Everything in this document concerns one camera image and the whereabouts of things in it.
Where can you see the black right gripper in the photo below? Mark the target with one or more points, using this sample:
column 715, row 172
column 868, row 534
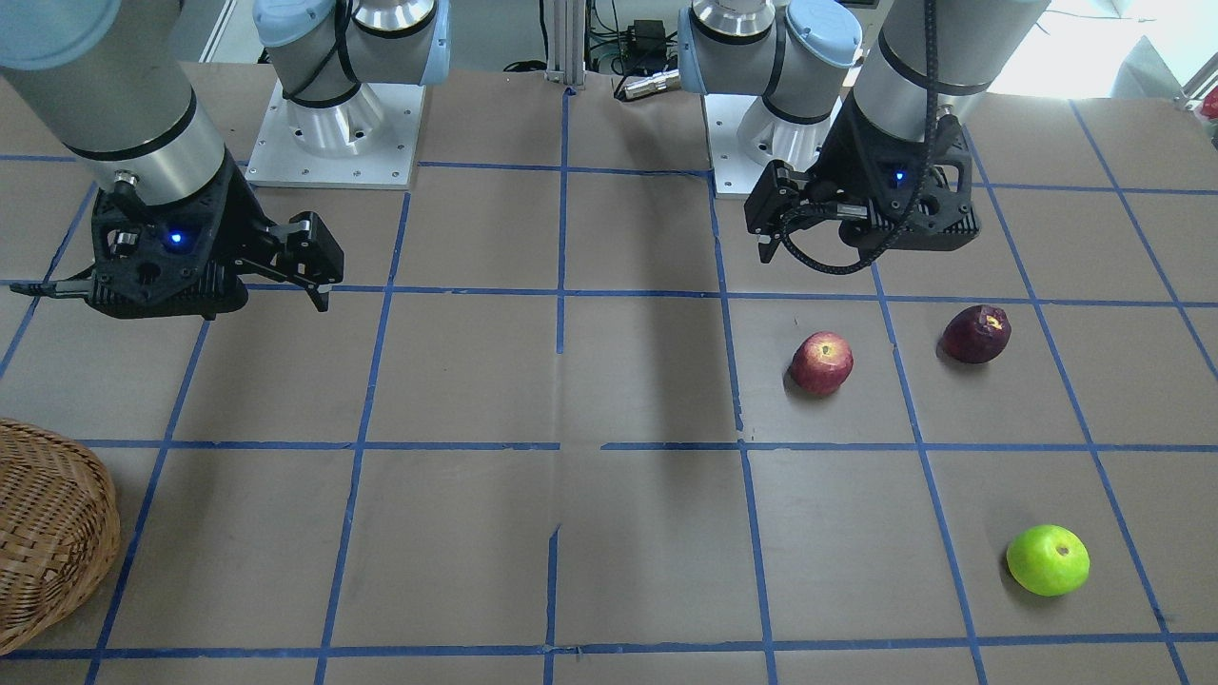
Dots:
column 245, row 225

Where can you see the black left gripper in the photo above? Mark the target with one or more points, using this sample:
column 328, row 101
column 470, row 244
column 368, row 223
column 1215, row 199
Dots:
column 850, row 150

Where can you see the dark red apple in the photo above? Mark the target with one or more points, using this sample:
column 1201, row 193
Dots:
column 977, row 334

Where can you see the green apple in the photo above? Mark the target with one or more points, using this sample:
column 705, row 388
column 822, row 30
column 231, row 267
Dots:
column 1048, row 560

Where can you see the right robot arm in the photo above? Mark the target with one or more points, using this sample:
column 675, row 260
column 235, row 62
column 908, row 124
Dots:
column 100, row 76

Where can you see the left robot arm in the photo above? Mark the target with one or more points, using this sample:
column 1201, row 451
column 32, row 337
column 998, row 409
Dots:
column 930, row 59

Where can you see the wicker basket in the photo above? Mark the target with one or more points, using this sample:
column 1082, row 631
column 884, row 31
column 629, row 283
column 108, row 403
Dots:
column 59, row 529

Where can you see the black power adapter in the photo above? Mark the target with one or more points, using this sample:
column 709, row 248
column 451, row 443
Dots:
column 646, row 36

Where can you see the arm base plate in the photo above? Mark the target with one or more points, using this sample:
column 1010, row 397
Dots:
column 743, row 137
column 369, row 142

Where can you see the silver cable connector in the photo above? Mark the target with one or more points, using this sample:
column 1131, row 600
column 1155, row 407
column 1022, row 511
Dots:
column 648, row 86

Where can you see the aluminium frame post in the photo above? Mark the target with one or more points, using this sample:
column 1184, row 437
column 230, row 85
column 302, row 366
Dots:
column 565, row 34

